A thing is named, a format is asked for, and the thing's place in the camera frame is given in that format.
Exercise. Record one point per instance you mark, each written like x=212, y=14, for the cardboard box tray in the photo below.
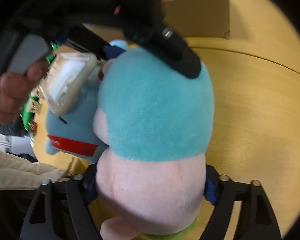
x=189, y=18

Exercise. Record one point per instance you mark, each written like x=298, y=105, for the teal pink pig plush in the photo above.
x=157, y=125

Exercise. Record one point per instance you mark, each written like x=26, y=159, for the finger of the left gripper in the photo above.
x=82, y=39
x=155, y=36

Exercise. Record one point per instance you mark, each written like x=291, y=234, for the blue rabbit plush toy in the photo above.
x=73, y=131

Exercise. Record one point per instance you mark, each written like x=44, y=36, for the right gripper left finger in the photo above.
x=60, y=210

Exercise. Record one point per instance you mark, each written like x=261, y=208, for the person's hand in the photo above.
x=15, y=89

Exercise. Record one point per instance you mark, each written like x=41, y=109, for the white phone case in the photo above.
x=67, y=74

